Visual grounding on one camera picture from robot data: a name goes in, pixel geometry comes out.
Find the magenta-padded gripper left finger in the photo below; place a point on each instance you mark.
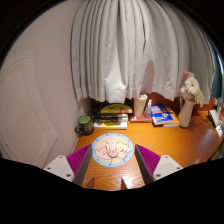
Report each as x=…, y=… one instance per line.
x=60, y=166

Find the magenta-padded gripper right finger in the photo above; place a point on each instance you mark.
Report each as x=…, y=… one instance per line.
x=165, y=166

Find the round cartoon-print mouse pad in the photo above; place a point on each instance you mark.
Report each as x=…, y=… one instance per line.
x=125, y=150

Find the tan book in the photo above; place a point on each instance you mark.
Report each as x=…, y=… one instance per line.
x=176, y=121

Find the dark mug with green inside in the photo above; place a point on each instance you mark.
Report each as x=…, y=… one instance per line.
x=85, y=126

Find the red book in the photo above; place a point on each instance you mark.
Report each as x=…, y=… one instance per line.
x=136, y=119

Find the white ceramic vase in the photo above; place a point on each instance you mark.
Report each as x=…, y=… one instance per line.
x=185, y=115

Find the cream tumbler with lid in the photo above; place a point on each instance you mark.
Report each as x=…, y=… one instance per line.
x=140, y=105

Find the white flat device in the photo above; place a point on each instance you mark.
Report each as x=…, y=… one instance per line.
x=214, y=117

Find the yellow and black book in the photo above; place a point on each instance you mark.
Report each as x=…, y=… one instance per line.
x=115, y=109

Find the white curtain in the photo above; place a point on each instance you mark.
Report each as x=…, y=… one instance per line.
x=140, y=46

